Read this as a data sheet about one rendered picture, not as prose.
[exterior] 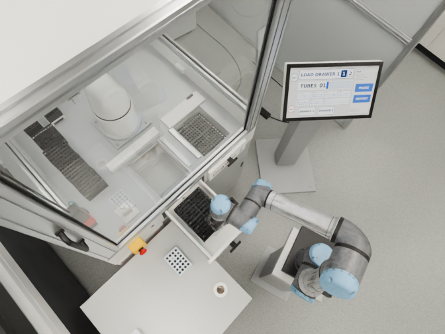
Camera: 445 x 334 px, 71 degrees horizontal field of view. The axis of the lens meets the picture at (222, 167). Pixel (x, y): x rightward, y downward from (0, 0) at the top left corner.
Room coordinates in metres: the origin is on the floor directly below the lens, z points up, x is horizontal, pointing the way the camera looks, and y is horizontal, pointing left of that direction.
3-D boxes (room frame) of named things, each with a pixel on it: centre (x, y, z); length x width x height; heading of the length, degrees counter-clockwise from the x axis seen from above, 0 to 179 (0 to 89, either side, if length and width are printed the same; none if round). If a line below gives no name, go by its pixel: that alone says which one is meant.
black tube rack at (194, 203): (0.38, 0.08, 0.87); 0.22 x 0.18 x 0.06; 53
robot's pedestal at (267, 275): (0.22, -0.51, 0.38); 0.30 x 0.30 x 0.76; 68
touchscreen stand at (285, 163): (1.10, -0.53, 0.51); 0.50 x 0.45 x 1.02; 12
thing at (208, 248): (0.38, 0.08, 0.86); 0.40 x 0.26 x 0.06; 53
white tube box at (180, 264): (0.14, 0.16, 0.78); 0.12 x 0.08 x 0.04; 52
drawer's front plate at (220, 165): (0.70, -0.02, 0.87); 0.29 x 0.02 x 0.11; 143
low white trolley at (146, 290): (-0.06, 0.18, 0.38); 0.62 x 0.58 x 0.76; 143
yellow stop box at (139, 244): (0.18, 0.36, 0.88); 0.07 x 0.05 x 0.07; 143
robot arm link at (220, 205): (0.32, -0.01, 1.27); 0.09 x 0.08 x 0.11; 65
